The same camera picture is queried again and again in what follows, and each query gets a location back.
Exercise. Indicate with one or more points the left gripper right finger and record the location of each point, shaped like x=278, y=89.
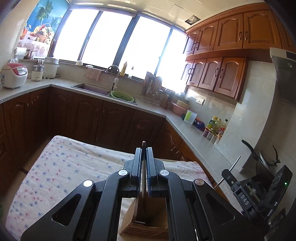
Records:
x=194, y=209

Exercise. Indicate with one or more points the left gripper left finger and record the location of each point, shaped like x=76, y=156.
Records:
x=91, y=211

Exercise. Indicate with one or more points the black wok pan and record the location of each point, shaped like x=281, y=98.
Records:
x=265, y=168

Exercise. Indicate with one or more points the wooden utensil holder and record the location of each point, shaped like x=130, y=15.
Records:
x=146, y=218

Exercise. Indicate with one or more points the white floral table cloth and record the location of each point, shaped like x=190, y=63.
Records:
x=60, y=168

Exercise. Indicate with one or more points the spice jar set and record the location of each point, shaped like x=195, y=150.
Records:
x=211, y=136

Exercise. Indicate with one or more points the cooking oil bottle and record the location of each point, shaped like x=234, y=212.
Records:
x=212, y=124

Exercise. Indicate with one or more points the white green pitcher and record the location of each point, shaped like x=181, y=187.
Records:
x=190, y=117

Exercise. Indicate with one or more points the pink plastic basin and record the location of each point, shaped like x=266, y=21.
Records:
x=177, y=109

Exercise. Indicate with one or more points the lower wooden base cabinets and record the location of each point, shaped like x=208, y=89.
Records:
x=29, y=116

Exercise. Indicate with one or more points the green colander basket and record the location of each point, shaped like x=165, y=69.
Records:
x=122, y=96

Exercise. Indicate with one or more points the dish drying rack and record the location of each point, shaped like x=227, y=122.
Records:
x=152, y=90

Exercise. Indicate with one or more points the steel range hood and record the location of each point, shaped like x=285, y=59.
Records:
x=285, y=67

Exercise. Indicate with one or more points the pink dish cloth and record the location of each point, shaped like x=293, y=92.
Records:
x=93, y=73

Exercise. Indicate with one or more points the yellow dish soap bottle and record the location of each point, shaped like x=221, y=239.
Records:
x=122, y=72

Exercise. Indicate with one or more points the small white blender appliance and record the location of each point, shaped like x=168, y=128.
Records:
x=37, y=72

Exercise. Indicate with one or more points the white slow cooker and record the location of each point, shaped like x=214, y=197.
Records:
x=50, y=67

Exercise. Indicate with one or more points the white red rice cooker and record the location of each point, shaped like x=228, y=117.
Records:
x=13, y=75

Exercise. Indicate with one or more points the tropical fruit poster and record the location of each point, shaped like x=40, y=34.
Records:
x=41, y=26

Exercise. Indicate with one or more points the wall power socket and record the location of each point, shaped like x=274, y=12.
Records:
x=200, y=101

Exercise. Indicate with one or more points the upper wooden wall cabinets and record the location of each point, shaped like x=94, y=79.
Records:
x=218, y=48

